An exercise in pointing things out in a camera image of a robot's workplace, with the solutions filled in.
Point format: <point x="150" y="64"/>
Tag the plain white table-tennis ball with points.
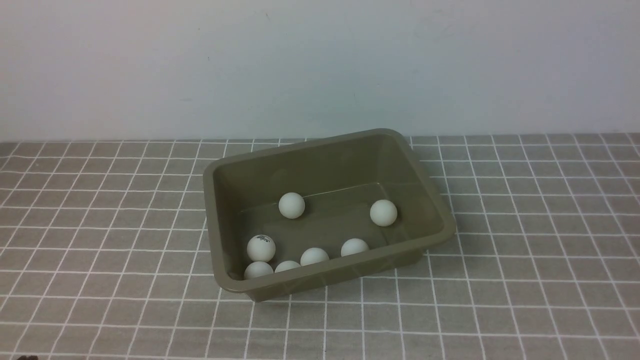
<point x="291" y="205"/>

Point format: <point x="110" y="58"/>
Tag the olive green plastic bin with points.
<point x="339" y="178"/>

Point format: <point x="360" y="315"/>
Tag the white ball side logo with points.
<point x="353" y="246"/>

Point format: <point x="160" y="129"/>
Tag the white ball with logo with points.
<point x="261" y="248"/>

